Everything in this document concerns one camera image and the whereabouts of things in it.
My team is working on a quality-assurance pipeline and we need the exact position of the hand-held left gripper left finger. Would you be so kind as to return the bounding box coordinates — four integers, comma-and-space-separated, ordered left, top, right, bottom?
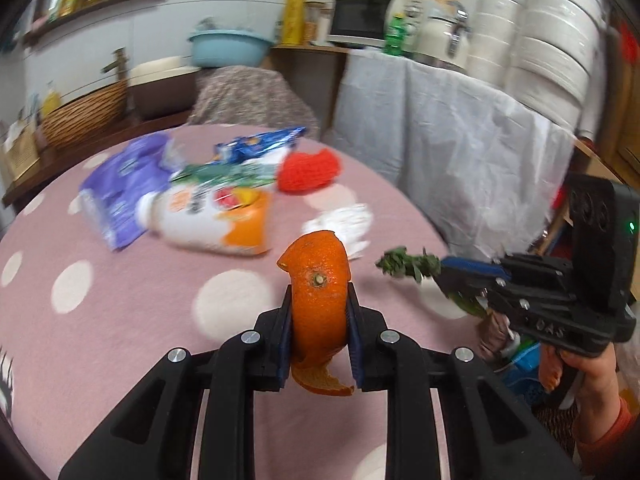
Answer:
59, 285, 294, 480

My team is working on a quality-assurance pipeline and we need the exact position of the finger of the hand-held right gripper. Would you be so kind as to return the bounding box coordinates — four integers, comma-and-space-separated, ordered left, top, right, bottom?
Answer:
436, 267, 493, 318
441, 256, 512, 283

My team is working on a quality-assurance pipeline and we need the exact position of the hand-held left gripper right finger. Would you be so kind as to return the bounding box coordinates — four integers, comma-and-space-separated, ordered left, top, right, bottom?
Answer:
346, 282, 583, 480

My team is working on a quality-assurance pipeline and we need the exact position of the orange peel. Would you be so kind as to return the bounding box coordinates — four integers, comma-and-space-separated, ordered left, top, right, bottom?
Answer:
277, 230, 357, 398

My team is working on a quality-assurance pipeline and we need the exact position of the green leafy vegetable scrap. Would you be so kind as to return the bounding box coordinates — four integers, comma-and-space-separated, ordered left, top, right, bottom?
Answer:
376, 246, 488, 318

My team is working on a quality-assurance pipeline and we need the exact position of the green milk carton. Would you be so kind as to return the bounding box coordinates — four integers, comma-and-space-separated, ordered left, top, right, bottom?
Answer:
170, 162, 278, 192

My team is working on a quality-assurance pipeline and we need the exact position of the person's right forearm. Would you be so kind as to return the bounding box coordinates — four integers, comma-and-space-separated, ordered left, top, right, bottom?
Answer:
574, 394, 640, 463

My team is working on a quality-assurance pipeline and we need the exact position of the person's right hand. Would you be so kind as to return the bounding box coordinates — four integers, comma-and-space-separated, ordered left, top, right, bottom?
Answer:
540, 342, 624, 424

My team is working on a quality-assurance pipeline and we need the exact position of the crumpled white tissue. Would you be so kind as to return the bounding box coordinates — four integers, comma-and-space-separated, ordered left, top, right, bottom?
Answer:
302, 203, 374, 261

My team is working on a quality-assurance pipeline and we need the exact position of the white cloth cover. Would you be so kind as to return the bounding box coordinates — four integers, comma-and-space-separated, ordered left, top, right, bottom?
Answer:
322, 50, 578, 256

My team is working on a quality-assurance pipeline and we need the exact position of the pink polka dot tablecloth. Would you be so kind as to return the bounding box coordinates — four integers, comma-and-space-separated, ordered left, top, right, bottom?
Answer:
0, 124, 501, 480

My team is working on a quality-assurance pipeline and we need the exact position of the red knitted cloth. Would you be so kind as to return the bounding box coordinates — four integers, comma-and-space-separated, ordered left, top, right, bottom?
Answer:
276, 149, 343, 194

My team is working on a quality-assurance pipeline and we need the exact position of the blue snack packet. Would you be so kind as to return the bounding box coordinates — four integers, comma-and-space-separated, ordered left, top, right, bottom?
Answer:
215, 126, 306, 163

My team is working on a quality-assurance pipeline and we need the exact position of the large stack of white bowls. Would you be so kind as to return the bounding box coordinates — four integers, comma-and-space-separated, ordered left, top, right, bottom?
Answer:
505, 0, 608, 138

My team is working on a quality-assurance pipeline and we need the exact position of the purple plastic packet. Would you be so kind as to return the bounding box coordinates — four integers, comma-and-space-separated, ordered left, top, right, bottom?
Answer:
80, 134, 174, 252

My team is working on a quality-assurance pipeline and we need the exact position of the small stack of white bowls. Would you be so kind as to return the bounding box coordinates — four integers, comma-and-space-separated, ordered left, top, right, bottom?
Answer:
467, 0, 526, 86

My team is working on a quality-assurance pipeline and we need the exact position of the white rice cooker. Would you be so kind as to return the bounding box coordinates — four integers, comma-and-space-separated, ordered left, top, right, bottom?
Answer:
415, 2, 473, 71

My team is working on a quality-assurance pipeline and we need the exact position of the green plastic bottle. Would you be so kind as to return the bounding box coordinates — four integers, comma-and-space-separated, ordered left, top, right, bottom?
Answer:
384, 14, 418, 57

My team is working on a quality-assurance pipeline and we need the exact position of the wooden cabinet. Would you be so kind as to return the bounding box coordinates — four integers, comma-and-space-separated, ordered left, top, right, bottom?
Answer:
270, 42, 351, 136

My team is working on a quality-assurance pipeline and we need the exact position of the floral patterned cloth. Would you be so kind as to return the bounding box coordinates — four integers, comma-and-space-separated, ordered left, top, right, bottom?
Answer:
187, 65, 321, 139

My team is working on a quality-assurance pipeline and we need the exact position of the white microwave oven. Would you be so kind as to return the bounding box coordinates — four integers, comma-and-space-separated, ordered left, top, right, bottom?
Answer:
327, 0, 401, 50

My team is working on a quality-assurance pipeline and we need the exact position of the dark brown tub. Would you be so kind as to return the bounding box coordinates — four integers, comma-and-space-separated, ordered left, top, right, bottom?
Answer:
129, 57, 201, 122

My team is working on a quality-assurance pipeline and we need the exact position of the low wooden bench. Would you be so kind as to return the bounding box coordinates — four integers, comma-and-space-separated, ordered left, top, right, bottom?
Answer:
0, 110, 191, 207

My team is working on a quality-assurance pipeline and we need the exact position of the glass storage jar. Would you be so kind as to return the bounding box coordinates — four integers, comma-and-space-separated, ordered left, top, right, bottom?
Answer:
305, 1, 334, 44

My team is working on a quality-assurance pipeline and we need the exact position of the wicker basket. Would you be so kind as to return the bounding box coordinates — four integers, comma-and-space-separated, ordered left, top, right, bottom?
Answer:
40, 80, 130, 150

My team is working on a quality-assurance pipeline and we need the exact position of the light blue plastic basin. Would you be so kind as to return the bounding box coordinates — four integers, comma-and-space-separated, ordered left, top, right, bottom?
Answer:
188, 27, 275, 68

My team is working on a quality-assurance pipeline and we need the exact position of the yellow plastic roll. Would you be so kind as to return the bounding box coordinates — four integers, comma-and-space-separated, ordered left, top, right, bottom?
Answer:
281, 0, 307, 46

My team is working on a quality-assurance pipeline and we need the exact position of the wooden wall shelf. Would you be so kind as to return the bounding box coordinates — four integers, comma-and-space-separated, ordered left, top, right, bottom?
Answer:
22, 0, 179, 47

